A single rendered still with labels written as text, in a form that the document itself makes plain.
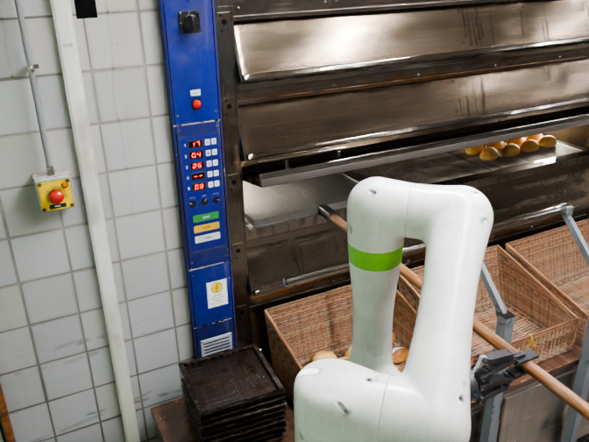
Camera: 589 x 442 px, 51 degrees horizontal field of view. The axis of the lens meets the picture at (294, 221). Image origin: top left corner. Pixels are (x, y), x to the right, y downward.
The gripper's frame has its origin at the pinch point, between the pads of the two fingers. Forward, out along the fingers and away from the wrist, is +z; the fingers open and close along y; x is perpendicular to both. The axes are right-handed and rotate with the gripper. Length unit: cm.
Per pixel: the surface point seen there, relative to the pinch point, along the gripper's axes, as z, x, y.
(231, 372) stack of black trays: -48, -77, 40
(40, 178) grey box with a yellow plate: -95, -93, -33
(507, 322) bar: 38, -41, 24
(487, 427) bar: 37, -42, 70
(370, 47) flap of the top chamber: 17, -100, -60
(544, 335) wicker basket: 71, -52, 46
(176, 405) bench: -65, -93, 60
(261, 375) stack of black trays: -40, -71, 40
